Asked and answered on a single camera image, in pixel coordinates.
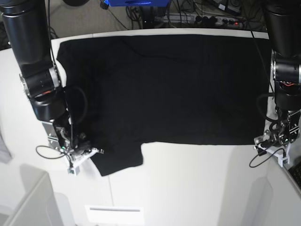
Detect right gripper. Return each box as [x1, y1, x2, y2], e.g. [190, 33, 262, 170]
[48, 120, 104, 165]

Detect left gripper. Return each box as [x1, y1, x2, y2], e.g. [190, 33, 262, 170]
[254, 109, 301, 154]

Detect black T-shirt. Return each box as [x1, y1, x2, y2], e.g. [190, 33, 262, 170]
[57, 35, 271, 176]

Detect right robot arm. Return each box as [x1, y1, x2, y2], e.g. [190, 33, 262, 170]
[0, 0, 100, 167]

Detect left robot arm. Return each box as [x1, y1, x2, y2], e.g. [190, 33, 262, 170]
[254, 0, 301, 155]

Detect black keyboard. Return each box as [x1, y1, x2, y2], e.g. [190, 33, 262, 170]
[288, 162, 301, 188]

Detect white right partition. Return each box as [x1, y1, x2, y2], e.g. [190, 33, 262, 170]
[264, 160, 301, 226]

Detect white partition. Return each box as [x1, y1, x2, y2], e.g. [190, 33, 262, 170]
[4, 172, 64, 226]
[264, 160, 301, 226]

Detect white label plate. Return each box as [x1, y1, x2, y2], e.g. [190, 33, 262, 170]
[85, 205, 145, 225]

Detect white left partition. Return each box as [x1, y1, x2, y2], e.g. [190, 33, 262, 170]
[4, 172, 64, 226]

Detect white power strip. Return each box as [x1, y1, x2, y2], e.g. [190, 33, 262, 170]
[156, 13, 246, 27]

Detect blue box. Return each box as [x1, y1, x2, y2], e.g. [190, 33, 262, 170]
[105, 0, 169, 7]

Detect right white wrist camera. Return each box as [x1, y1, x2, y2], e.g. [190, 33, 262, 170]
[67, 166, 80, 176]

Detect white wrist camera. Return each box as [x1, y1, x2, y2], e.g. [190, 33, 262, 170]
[67, 166, 80, 176]
[275, 154, 290, 168]

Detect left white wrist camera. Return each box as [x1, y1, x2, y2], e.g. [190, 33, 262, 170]
[275, 154, 290, 168]

